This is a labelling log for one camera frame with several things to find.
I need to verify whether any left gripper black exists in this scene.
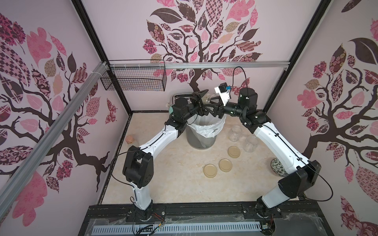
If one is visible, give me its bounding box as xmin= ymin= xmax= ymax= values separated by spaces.
xmin=183 ymin=89 xmax=210 ymax=122

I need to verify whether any white slotted cable duct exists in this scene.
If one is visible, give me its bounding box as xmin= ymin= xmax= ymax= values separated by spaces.
xmin=90 ymin=222 xmax=262 ymax=236

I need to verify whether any aluminium rail left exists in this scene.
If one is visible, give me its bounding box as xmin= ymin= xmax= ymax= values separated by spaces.
xmin=1 ymin=62 xmax=108 ymax=218

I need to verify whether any patterned ball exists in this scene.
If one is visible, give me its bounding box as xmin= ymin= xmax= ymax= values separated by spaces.
xmin=270 ymin=158 xmax=288 ymax=177

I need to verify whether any small jar pink lid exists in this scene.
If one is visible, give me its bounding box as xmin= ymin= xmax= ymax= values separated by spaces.
xmin=125 ymin=135 xmax=135 ymax=145

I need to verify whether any glass jar tan lid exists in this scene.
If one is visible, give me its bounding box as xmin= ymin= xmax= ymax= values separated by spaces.
xmin=243 ymin=135 xmax=258 ymax=153
xmin=202 ymin=92 xmax=220 ymax=104
xmin=228 ymin=125 xmax=243 ymax=142

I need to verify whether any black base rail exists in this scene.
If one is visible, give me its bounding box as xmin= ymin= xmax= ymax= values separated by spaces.
xmin=78 ymin=201 xmax=333 ymax=236

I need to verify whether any black wire basket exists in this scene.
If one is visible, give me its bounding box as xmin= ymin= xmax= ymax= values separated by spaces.
xmin=101 ymin=59 xmax=167 ymax=91

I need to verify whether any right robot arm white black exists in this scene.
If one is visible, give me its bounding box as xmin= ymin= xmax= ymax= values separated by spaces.
xmin=204 ymin=84 xmax=321 ymax=218

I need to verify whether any aluminium rail back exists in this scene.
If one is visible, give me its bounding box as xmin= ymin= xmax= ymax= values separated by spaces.
xmin=110 ymin=61 xmax=290 ymax=69

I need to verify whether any white trash bag liner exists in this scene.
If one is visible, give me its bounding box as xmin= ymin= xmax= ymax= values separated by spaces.
xmin=187 ymin=114 xmax=227 ymax=138

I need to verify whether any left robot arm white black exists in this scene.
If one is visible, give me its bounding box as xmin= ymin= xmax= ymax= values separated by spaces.
xmin=120 ymin=89 xmax=208 ymax=221

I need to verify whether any aluminium rail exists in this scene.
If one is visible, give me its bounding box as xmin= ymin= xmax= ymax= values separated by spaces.
xmin=1 ymin=62 xmax=108 ymax=218
xmin=110 ymin=61 xmax=290 ymax=69

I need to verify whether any mint green toaster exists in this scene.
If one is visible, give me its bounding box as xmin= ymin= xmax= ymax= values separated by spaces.
xmin=169 ymin=93 xmax=191 ymax=119

